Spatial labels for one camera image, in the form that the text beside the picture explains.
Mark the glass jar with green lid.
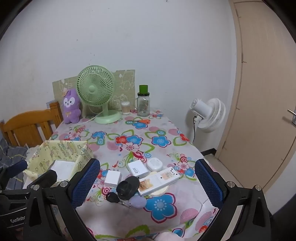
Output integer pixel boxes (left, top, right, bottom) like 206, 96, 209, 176
137, 85, 150, 117

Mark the patterned cardboard backboard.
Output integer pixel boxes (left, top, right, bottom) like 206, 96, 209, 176
52, 70, 136, 118

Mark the white 45W charger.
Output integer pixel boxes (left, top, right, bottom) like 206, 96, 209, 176
127, 160, 149, 179

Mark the small white plug charger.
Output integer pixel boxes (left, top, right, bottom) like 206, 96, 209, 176
104, 170, 121, 188

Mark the plaid blue bedding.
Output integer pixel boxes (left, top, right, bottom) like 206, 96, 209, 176
0, 138, 27, 190

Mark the beige door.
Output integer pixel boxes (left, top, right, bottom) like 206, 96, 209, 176
216, 1, 295, 190

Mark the green desk fan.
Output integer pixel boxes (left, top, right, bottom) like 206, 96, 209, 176
76, 65, 121, 125

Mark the floral tablecloth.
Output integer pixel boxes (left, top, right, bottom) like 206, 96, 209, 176
49, 111, 217, 240

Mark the white remote control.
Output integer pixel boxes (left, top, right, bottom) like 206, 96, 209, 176
138, 167, 181, 196

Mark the purple plush rabbit toy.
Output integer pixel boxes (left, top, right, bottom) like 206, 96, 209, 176
62, 88, 81, 124

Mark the white oval case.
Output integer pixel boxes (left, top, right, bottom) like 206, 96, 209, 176
146, 158, 163, 172

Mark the cream bear round mirror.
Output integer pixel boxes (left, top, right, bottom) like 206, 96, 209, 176
146, 172, 168, 196

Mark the black round cap object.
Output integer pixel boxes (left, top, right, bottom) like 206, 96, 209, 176
116, 176, 140, 200

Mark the cotton swab container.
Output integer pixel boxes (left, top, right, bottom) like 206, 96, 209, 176
121, 101, 130, 115

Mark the metal door handle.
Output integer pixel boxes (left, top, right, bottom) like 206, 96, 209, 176
287, 109, 296, 126

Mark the black key fob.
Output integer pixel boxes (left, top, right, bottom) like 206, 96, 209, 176
105, 192, 120, 203

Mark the wooden chair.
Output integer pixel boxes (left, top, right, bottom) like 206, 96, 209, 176
1, 101, 63, 148

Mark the white standing fan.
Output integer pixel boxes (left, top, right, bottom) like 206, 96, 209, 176
190, 98, 226, 133

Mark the yellow patterned storage box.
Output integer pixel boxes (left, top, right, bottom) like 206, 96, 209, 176
24, 141, 94, 181

